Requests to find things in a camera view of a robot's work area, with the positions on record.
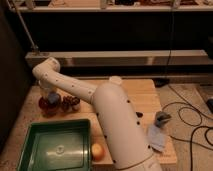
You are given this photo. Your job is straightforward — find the red bowl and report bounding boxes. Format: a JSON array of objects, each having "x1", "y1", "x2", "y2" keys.
[{"x1": 38, "y1": 97, "x2": 61, "y2": 116}]

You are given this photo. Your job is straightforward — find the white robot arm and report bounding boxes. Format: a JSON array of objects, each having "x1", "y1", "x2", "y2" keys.
[{"x1": 32, "y1": 57, "x2": 163, "y2": 171}]

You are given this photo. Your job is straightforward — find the white cup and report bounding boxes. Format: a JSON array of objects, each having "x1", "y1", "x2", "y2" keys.
[{"x1": 109, "y1": 76, "x2": 122, "y2": 85}]

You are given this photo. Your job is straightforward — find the dark grape bunch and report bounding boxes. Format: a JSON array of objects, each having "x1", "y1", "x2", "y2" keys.
[{"x1": 61, "y1": 96, "x2": 80, "y2": 112}]

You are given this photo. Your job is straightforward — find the small black object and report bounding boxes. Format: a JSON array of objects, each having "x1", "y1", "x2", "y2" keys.
[{"x1": 136, "y1": 112, "x2": 143, "y2": 118}]

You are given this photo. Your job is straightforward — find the grey blue toy figure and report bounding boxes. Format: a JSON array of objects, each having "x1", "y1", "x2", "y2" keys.
[{"x1": 154, "y1": 111, "x2": 171, "y2": 127}]

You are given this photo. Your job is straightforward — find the yellow apple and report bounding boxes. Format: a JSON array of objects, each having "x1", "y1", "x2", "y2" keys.
[{"x1": 91, "y1": 143, "x2": 105, "y2": 161}]

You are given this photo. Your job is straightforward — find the light blue cloth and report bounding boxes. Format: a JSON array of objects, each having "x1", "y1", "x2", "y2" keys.
[{"x1": 147, "y1": 125, "x2": 166, "y2": 152}]

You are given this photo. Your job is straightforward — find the green plastic tray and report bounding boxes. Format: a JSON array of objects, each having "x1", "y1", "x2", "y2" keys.
[{"x1": 17, "y1": 119, "x2": 92, "y2": 171}]

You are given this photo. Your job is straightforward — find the metal pole stand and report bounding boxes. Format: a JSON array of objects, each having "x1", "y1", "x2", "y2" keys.
[{"x1": 11, "y1": 0, "x2": 48, "y2": 56}]

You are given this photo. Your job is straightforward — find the white shelf beam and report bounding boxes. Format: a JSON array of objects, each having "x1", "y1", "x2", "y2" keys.
[{"x1": 25, "y1": 50, "x2": 213, "y2": 67}]

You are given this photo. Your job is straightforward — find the black floor cables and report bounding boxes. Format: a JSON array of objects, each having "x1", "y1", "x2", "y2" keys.
[{"x1": 162, "y1": 84, "x2": 213, "y2": 171}]

